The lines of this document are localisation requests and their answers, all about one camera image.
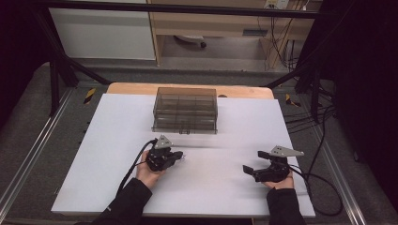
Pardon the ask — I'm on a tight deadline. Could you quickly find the black frame crossbar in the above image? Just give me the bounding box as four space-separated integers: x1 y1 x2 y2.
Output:
31 0 328 20

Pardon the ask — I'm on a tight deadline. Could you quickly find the smoky clear drawer organizer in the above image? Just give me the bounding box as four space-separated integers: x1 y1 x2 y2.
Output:
152 86 219 129

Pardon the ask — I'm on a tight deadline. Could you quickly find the white power strip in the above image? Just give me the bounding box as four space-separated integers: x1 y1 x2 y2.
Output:
264 0 291 10

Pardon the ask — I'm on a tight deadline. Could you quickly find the black floor cable bundle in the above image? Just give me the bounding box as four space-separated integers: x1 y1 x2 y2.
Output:
283 102 338 136

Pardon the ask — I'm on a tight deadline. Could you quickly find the black metal stand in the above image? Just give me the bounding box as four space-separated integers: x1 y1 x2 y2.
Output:
32 8 113 117
265 60 337 125

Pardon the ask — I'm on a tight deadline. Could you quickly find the dark curtain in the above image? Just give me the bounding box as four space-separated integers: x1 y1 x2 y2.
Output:
308 0 398 214
0 0 53 129

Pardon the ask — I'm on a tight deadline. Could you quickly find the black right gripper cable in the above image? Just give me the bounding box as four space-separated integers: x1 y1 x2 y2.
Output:
289 164 344 218

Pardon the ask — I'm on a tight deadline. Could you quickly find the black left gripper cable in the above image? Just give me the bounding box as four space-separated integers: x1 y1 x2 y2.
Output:
115 139 158 196

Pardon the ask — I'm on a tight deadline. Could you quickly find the aluminium floor rail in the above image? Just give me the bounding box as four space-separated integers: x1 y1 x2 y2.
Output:
0 88 75 215
308 123 368 225

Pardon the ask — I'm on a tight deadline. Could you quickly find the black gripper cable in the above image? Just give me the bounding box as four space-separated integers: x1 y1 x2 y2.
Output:
289 164 344 218
115 139 158 196

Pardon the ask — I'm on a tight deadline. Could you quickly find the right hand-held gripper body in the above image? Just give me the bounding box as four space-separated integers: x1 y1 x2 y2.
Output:
253 145 305 184

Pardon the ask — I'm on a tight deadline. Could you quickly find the white table cover board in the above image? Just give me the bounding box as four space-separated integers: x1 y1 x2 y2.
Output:
51 93 316 218

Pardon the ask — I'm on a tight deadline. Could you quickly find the hanging black cable bundle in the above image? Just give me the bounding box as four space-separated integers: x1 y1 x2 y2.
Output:
256 6 303 72

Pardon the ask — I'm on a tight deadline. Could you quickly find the office chair base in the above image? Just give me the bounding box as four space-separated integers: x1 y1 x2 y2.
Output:
173 34 208 49

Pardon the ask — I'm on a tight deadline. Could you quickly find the person's right hand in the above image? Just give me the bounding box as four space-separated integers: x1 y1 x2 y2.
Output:
262 174 296 191

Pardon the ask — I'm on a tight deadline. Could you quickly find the person's left hand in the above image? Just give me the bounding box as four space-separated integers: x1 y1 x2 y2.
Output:
135 150 167 190

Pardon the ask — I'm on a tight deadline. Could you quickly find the light wooden desk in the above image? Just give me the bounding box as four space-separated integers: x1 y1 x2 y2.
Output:
146 0 324 72

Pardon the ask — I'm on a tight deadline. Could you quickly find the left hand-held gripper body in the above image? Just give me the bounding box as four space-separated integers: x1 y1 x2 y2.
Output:
145 134 176 173

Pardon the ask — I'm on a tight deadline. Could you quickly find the wooden table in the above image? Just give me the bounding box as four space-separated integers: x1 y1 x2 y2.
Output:
106 82 275 100

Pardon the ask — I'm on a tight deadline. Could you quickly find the white cabinet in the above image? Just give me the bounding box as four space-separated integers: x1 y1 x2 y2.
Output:
49 0 157 61

